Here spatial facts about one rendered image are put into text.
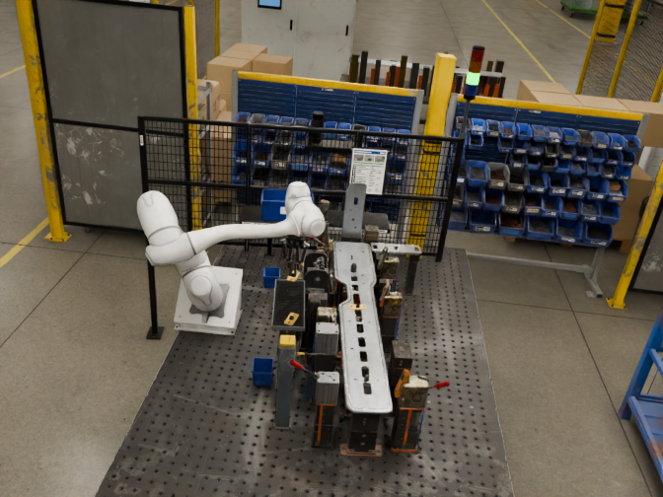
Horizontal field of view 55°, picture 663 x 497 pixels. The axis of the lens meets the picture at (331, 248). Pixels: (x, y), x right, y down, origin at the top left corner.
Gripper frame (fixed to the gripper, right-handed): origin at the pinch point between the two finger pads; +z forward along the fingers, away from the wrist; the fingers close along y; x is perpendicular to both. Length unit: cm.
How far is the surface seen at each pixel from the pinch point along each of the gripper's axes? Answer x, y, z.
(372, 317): 12.5, 36.8, 26.2
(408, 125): 247, 22, 5
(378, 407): -47, 50, 26
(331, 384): -46, 30, 21
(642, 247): 240, 215, 70
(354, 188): 89, 10, -4
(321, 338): -22.3, 19.7, 18.2
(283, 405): -41, 10, 43
